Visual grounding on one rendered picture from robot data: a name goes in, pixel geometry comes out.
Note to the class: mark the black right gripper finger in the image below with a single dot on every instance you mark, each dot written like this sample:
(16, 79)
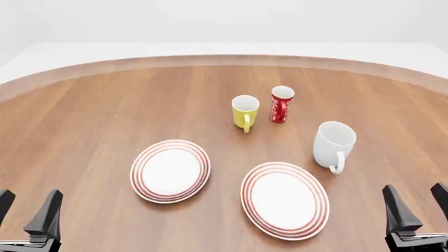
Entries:
(441, 197)
(399, 212)

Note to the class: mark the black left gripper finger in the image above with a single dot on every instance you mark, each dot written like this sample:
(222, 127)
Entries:
(45, 218)
(4, 202)

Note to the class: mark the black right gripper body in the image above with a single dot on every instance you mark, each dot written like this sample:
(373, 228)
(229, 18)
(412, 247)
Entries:
(416, 241)

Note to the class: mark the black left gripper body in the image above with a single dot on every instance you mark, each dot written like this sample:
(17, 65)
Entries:
(28, 245)

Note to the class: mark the white plate with red rings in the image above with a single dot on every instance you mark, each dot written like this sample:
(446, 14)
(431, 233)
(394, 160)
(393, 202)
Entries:
(170, 171)
(284, 200)

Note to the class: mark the red patterned mug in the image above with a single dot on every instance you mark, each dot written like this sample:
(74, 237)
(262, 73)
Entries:
(280, 107)

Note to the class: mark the yellow and white mug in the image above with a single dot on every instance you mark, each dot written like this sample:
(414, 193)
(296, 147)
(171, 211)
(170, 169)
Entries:
(244, 113)

